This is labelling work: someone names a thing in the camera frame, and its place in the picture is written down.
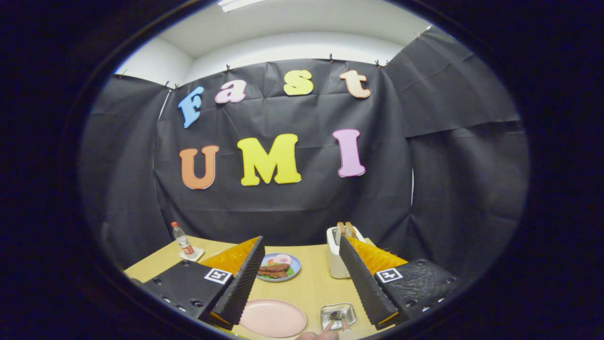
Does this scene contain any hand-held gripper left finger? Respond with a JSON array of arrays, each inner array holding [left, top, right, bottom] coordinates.
[[130, 236, 266, 331]]

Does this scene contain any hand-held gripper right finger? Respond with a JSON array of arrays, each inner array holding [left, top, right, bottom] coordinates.
[[338, 235, 465, 331]]

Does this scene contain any spoon with checked handle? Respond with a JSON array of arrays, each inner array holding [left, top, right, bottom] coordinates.
[[330, 310, 353, 332]]

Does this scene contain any metal drainer basket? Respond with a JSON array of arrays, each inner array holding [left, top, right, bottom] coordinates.
[[320, 303, 358, 331]]

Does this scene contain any white toaster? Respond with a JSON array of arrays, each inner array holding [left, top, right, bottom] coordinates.
[[327, 226, 366, 279]]

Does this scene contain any pink plate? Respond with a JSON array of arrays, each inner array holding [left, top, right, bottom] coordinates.
[[239, 298, 307, 339]]

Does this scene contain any white square coaster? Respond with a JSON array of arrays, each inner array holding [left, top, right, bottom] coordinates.
[[178, 247, 205, 263]]

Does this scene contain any blue plate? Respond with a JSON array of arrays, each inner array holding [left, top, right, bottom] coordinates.
[[257, 253, 302, 283]]

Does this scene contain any clear water bottle red label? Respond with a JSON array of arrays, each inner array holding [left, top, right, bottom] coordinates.
[[171, 221, 195, 257]]

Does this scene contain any black backdrop cloth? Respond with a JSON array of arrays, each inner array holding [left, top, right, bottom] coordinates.
[[78, 26, 531, 284]]

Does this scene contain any ceiling light panel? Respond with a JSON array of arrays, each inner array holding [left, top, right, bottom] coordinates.
[[218, 0, 267, 13]]

